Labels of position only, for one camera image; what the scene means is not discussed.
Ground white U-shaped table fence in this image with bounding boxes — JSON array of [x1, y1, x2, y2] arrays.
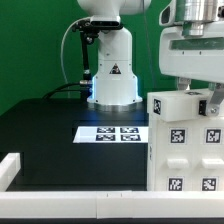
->
[[0, 153, 224, 219]]

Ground white cabinet door panel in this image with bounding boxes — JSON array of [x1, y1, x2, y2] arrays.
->
[[198, 118, 224, 192]]

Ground black camera on stand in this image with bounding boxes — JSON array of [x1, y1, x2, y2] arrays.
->
[[72, 17, 123, 101]]

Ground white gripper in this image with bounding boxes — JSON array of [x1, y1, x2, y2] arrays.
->
[[159, 25, 224, 116]]

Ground grey camera cable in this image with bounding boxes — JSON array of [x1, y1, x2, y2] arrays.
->
[[60, 17, 90, 85]]

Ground white marker sheet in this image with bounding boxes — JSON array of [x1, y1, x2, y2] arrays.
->
[[73, 126, 148, 143]]

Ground white cabinet block with markers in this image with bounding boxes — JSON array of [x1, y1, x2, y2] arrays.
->
[[147, 89, 210, 122]]

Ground white panel with knob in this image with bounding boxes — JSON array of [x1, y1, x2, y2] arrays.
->
[[156, 121, 194, 191]]

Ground black base cables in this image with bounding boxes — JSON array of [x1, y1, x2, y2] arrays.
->
[[42, 79, 94, 100]]

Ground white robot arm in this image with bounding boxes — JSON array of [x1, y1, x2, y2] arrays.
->
[[77, 0, 224, 116]]

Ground white cabinet body box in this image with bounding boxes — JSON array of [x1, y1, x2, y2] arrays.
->
[[147, 118, 215, 191]]

